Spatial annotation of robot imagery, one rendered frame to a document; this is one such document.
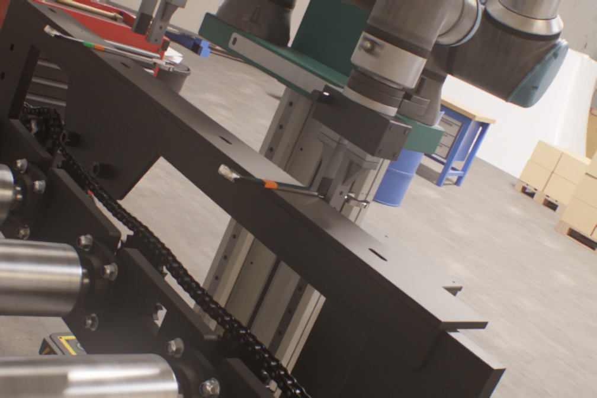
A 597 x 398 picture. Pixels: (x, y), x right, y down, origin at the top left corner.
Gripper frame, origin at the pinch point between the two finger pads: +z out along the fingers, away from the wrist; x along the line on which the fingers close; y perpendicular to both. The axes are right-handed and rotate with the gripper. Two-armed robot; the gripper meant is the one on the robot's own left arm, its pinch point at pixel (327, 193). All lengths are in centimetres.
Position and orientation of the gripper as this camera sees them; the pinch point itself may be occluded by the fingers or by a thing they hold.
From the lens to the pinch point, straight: 108.7
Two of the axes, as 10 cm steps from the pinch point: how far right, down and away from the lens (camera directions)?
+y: -7.1, -1.1, -6.9
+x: 5.9, 4.5, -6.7
